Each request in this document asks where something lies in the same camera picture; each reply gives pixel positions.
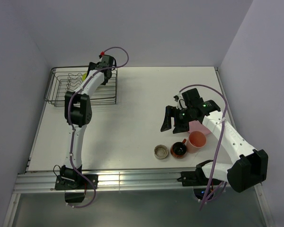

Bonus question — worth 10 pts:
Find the pink tumbler cup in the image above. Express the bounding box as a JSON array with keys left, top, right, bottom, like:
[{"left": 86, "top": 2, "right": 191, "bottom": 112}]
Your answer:
[{"left": 186, "top": 131, "right": 206, "bottom": 153}]

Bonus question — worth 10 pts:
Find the orange black mug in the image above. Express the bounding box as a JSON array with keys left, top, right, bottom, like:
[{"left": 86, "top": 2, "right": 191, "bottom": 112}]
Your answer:
[{"left": 170, "top": 139, "right": 187, "bottom": 159}]

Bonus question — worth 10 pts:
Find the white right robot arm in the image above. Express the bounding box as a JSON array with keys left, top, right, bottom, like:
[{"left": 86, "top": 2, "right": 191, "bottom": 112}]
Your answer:
[{"left": 160, "top": 88, "right": 268, "bottom": 192}]

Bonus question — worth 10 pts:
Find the pink plate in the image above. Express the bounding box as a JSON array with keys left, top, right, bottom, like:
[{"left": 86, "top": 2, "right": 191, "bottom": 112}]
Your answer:
[{"left": 188, "top": 121, "right": 211, "bottom": 136}]

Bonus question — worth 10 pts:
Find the wire dish rack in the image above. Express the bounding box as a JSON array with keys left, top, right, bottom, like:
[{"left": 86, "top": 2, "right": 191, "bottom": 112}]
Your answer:
[{"left": 44, "top": 66, "right": 117, "bottom": 107}]

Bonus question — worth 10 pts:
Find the green bowl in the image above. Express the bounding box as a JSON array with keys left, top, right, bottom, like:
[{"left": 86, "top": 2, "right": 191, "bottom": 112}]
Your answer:
[{"left": 82, "top": 73, "right": 87, "bottom": 81}]

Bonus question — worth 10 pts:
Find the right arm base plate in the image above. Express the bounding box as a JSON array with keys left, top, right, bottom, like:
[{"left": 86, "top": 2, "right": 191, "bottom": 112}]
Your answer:
[{"left": 177, "top": 169, "right": 209, "bottom": 187}]

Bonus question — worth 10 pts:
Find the aluminium table rail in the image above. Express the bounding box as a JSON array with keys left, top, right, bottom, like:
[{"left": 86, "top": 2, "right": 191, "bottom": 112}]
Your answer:
[{"left": 12, "top": 167, "right": 195, "bottom": 194}]

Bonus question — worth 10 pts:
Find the speckled ceramic cup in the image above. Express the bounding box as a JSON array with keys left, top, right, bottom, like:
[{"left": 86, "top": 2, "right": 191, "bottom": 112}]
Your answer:
[{"left": 154, "top": 145, "right": 169, "bottom": 160}]

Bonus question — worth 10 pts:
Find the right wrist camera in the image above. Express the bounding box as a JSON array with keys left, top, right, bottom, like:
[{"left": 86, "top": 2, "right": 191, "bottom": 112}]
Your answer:
[{"left": 173, "top": 93, "right": 186, "bottom": 110}]

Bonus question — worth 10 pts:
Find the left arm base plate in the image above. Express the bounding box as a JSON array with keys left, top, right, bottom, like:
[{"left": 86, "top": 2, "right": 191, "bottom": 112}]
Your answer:
[{"left": 54, "top": 175, "right": 93, "bottom": 204}]

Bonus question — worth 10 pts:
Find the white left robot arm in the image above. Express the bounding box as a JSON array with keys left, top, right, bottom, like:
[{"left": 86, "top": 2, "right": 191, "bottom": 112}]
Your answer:
[{"left": 57, "top": 52, "right": 116, "bottom": 189}]

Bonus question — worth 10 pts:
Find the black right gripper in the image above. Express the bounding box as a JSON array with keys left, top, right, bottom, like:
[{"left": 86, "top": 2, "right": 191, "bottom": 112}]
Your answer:
[{"left": 160, "top": 105, "right": 195, "bottom": 134}]

